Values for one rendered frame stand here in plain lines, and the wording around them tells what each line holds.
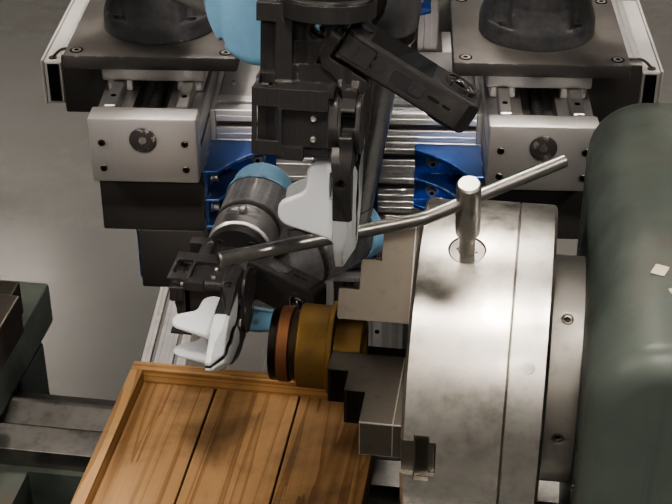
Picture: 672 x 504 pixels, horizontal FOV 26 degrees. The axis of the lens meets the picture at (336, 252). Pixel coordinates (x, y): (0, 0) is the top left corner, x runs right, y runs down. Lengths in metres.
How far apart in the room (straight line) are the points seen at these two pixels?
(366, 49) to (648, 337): 0.33
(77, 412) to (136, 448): 0.13
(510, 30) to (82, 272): 1.93
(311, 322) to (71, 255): 2.30
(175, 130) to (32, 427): 0.40
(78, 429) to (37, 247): 2.02
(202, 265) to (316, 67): 0.49
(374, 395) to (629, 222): 0.28
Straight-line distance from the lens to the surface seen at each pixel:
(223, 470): 1.61
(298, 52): 1.09
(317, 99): 1.07
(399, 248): 1.42
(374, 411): 1.34
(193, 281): 1.50
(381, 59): 1.07
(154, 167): 1.84
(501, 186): 1.28
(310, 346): 1.41
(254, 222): 1.60
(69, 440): 1.70
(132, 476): 1.61
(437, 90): 1.07
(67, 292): 3.54
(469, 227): 1.28
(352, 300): 1.42
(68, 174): 4.05
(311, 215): 1.11
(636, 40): 2.17
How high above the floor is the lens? 1.93
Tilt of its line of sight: 32 degrees down
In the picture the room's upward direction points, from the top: straight up
